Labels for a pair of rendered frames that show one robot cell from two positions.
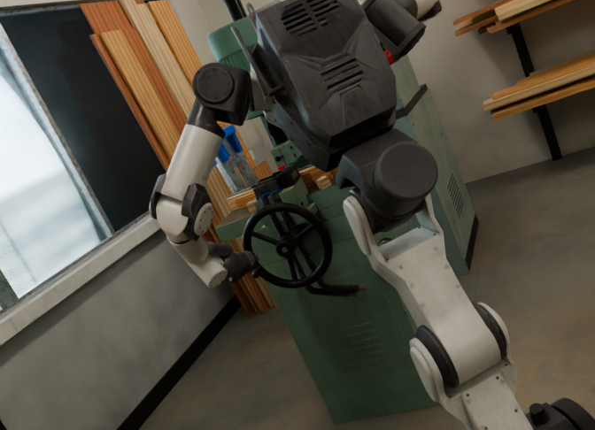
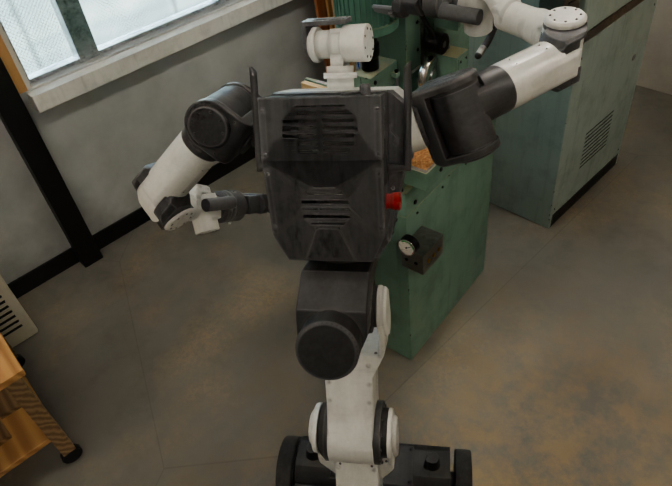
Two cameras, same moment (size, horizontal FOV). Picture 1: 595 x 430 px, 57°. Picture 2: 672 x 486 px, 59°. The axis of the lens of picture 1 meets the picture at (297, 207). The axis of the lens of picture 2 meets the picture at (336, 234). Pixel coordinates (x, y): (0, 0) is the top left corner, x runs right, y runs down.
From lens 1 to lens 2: 85 cm
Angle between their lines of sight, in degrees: 34
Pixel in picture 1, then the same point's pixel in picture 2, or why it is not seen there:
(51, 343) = (122, 104)
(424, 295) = (335, 395)
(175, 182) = (152, 188)
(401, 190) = (309, 366)
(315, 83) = (292, 207)
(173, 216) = (149, 206)
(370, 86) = (352, 234)
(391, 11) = (461, 116)
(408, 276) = not seen: hidden behind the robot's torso
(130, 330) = not seen: hidden behind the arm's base
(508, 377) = (383, 468)
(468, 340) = (350, 446)
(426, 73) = not seen: outside the picture
